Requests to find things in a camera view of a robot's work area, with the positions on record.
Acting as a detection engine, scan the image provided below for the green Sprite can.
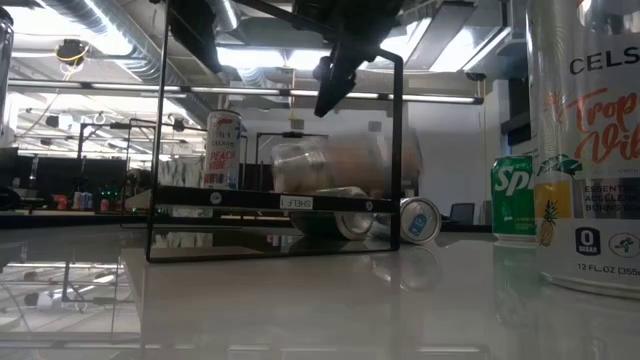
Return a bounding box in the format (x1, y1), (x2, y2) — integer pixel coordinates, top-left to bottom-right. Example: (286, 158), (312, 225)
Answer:
(489, 153), (537, 245)

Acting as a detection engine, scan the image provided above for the Celsius Peach Vibe can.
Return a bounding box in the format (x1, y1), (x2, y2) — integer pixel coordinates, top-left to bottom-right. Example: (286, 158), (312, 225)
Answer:
(203, 109), (244, 191)

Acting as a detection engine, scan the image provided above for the silver air duct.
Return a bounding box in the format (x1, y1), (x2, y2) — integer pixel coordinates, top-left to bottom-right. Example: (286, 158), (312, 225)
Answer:
(213, 0), (241, 34)

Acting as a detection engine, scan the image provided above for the silver and blue can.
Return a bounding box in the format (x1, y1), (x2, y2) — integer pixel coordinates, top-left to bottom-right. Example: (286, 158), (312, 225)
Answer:
(0, 5), (15, 144)
(372, 196), (443, 246)

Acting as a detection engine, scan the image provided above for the black ceiling device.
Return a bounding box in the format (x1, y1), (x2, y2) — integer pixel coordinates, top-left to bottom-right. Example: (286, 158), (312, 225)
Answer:
(54, 38), (91, 69)

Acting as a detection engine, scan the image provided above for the wooden tray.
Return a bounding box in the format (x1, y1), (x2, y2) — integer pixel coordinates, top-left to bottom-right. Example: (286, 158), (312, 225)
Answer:
(122, 0), (407, 265)

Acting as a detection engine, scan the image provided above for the black computer monitor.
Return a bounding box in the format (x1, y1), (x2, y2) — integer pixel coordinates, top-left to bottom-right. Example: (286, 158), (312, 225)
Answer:
(238, 160), (275, 192)

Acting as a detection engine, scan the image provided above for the long ceiling light strip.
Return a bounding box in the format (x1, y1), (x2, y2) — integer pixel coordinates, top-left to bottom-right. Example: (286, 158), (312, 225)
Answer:
(7, 79), (485, 106)

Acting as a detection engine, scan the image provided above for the dark green soda can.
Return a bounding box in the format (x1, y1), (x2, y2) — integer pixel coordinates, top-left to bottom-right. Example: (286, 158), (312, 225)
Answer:
(289, 187), (375, 241)

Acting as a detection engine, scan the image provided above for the black office chair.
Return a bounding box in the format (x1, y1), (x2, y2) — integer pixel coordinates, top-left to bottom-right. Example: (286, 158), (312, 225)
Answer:
(448, 202), (476, 227)

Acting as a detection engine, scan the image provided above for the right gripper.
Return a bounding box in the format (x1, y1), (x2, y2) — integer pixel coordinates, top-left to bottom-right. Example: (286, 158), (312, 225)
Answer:
(294, 0), (404, 119)

